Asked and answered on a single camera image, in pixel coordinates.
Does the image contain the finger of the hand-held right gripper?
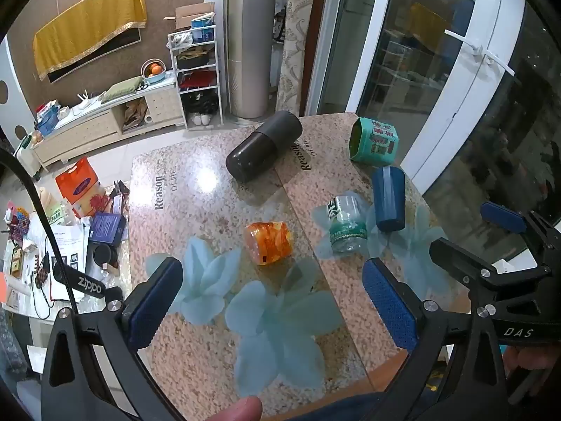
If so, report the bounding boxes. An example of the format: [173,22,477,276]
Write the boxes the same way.
[430,238,550,290]
[480,202,561,268]

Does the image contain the cream television cabinet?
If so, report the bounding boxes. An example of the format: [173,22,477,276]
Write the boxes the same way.
[33,80,187,173]

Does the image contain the tall grey air conditioner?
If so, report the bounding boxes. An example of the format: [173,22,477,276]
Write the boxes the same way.
[225,0,280,120]

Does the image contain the blue and white box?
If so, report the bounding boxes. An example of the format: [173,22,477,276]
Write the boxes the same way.
[190,14,217,43]

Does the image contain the black round container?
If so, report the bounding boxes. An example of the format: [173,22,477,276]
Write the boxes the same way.
[93,244,119,269]

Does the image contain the white plastic jug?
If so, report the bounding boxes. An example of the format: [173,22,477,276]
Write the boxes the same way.
[13,134,43,180]

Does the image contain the person's left hand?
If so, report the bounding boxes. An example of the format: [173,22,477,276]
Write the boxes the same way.
[217,396,264,421]

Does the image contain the cardboard box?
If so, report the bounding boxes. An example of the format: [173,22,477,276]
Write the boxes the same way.
[163,2,215,32]

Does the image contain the white door handle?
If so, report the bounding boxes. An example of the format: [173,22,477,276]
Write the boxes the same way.
[444,29,518,78]

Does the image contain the clear green label cup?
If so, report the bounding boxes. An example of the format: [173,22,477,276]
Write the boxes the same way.
[325,196,369,254]

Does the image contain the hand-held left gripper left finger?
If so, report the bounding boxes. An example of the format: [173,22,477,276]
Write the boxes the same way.
[41,255,184,421]

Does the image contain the patterned beige curtain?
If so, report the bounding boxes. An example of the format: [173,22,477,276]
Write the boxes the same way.
[274,0,324,115]

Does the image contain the black lanyard strap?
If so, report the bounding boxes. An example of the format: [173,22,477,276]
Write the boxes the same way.
[0,147,124,304]

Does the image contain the white shelf rack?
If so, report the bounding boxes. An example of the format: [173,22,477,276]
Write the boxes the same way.
[167,30,224,131]

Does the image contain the green cushion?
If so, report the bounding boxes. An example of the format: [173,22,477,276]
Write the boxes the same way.
[102,76,146,100]

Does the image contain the orange handled bag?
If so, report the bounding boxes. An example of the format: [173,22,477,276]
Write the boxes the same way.
[55,158,106,218]

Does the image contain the dark blue box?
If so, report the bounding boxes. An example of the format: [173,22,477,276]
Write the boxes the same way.
[88,212,129,247]

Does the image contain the yellow fringed cloth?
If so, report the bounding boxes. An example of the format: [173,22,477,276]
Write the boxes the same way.
[33,0,147,82]

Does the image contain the bowl of oranges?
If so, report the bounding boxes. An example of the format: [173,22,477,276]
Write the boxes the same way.
[141,58,168,84]

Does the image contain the person's right hand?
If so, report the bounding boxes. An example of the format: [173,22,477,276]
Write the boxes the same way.
[504,344,561,379]

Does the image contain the blue cup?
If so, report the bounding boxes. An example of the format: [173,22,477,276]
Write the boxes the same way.
[372,166,407,233]

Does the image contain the dark grey cup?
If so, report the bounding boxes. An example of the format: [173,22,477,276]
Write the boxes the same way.
[225,111,303,182]

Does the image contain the black television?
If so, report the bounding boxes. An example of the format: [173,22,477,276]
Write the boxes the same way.
[46,26,143,85]

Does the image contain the orange clear cup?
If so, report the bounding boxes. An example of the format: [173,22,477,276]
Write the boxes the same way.
[244,221,293,266]

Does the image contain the white printed papers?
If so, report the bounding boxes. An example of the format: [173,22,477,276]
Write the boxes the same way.
[47,223,94,304]

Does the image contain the blue basket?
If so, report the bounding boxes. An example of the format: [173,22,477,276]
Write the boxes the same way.
[35,103,61,135]

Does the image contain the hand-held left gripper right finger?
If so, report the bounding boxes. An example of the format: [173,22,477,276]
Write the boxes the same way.
[363,258,511,421]

